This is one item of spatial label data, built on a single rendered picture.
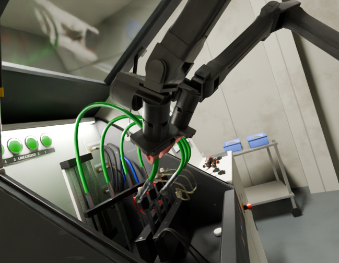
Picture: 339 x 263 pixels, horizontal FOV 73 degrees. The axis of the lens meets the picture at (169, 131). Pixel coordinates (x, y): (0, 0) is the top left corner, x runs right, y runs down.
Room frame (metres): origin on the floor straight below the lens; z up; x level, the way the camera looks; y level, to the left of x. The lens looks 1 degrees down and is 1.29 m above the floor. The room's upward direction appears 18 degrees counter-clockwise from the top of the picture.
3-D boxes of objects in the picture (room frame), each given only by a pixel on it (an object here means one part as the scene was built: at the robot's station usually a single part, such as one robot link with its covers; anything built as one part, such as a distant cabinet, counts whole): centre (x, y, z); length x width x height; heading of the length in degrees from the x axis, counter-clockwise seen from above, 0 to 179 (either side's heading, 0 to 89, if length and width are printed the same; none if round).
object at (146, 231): (0.86, 0.12, 0.91); 0.34 x 0.10 x 0.15; 164
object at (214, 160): (1.41, -0.20, 1.01); 0.23 x 0.11 x 0.06; 164
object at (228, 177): (1.37, -0.19, 0.96); 0.70 x 0.22 x 0.03; 164
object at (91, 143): (1.05, 0.33, 1.20); 0.13 x 0.03 x 0.31; 164
